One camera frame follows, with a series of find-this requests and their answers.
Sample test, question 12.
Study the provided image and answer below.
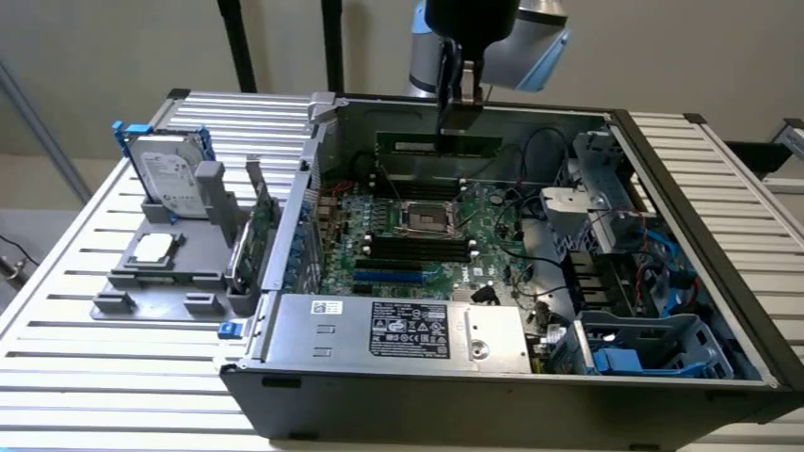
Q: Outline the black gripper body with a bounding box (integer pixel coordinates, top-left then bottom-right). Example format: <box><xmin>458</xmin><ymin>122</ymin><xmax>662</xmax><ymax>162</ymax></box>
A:
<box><xmin>424</xmin><ymin>0</ymin><xmax>524</xmax><ymax>40</ymax></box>

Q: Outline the green RAM stick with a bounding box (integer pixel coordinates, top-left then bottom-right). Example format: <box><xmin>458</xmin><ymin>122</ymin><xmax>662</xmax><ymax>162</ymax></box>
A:
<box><xmin>375</xmin><ymin>131</ymin><xmax>506</xmax><ymax>158</ymax></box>

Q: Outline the black expansion slot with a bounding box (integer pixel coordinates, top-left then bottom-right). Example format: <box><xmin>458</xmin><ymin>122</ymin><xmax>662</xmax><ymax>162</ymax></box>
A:
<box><xmin>356</xmin><ymin>258</ymin><xmax>424</xmax><ymax>270</ymax></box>

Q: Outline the blue expansion slot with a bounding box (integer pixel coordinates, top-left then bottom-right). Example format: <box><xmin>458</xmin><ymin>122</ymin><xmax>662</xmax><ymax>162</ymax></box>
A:
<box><xmin>354</xmin><ymin>268</ymin><xmax>424</xmax><ymax>286</ymax></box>

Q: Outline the metal CPU socket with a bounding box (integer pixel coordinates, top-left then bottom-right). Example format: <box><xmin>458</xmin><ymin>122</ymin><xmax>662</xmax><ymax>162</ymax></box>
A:
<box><xmin>396</xmin><ymin>200</ymin><xmax>466</xmax><ymax>234</ymax></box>

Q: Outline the black stand pole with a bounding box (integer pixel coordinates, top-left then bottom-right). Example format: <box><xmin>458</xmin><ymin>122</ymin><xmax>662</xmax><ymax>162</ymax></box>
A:
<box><xmin>319</xmin><ymin>0</ymin><xmax>351</xmax><ymax>95</ymax></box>
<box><xmin>216</xmin><ymin>0</ymin><xmax>260</xmax><ymax>94</ymax></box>

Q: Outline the green Dell motherboard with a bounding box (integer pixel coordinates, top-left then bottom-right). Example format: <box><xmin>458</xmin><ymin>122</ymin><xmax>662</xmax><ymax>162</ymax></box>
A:
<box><xmin>316</xmin><ymin>181</ymin><xmax>543</xmax><ymax>313</ymax></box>

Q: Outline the metal drive cage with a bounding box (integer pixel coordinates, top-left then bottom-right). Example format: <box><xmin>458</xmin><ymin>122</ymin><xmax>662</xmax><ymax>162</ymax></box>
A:
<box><xmin>538</xmin><ymin>130</ymin><xmax>656</xmax><ymax>251</ymax></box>

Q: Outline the green graphics card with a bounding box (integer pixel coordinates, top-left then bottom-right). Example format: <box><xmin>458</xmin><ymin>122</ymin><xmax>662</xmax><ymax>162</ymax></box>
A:
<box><xmin>228</xmin><ymin>153</ymin><xmax>282</xmax><ymax>289</ymax></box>

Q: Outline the blue disk caddy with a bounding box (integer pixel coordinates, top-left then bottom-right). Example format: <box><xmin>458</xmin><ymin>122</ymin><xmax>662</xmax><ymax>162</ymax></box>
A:
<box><xmin>111</xmin><ymin>121</ymin><xmax>219</xmax><ymax>223</ymax></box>

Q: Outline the black fan shroud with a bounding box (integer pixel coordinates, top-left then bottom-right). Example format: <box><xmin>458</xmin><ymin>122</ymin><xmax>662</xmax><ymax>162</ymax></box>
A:
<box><xmin>560</xmin><ymin>250</ymin><xmax>638</xmax><ymax>317</ymax></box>

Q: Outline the silver hard disk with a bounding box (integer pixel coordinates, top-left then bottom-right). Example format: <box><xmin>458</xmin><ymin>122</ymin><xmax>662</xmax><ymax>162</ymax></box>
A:
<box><xmin>130</xmin><ymin>136</ymin><xmax>212</xmax><ymax>220</ymax></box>

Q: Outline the silver power supply unit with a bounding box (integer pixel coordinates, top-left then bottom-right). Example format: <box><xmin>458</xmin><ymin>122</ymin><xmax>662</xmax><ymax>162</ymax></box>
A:
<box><xmin>263</xmin><ymin>294</ymin><xmax>535</xmax><ymax>376</ymax></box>

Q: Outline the silver CPU chip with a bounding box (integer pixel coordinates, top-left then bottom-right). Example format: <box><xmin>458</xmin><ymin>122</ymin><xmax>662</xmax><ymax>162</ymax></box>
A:
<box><xmin>134</xmin><ymin>234</ymin><xmax>176</xmax><ymax>261</ymax></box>

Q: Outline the blue disk bay clip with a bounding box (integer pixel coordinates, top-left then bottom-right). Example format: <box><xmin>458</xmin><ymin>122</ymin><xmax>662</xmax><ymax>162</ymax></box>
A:
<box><xmin>592</xmin><ymin>347</ymin><xmax>643</xmax><ymax>377</ymax></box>

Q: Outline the grey plastic disk bay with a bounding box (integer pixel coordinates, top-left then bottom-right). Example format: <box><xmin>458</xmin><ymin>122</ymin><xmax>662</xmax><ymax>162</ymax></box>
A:
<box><xmin>572</xmin><ymin>309</ymin><xmax>738</xmax><ymax>379</ymax></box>

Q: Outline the grey parts rack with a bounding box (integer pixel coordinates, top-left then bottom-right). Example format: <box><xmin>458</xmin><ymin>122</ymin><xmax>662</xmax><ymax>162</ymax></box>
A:
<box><xmin>91</xmin><ymin>162</ymin><xmax>267</xmax><ymax>324</ymax></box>

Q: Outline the black open PC case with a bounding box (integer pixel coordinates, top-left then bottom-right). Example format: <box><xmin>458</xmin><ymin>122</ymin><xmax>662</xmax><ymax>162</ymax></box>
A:
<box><xmin>212</xmin><ymin>90</ymin><xmax>804</xmax><ymax>440</ymax></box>

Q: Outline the black looped wire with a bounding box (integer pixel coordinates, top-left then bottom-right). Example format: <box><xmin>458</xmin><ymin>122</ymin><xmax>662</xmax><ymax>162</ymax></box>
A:
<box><xmin>518</xmin><ymin>125</ymin><xmax>575</xmax><ymax>190</ymax></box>

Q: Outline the blue data wire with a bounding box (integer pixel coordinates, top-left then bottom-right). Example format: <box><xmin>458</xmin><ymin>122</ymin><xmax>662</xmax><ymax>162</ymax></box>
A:
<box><xmin>632</xmin><ymin>224</ymin><xmax>700</xmax><ymax>317</ymax></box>

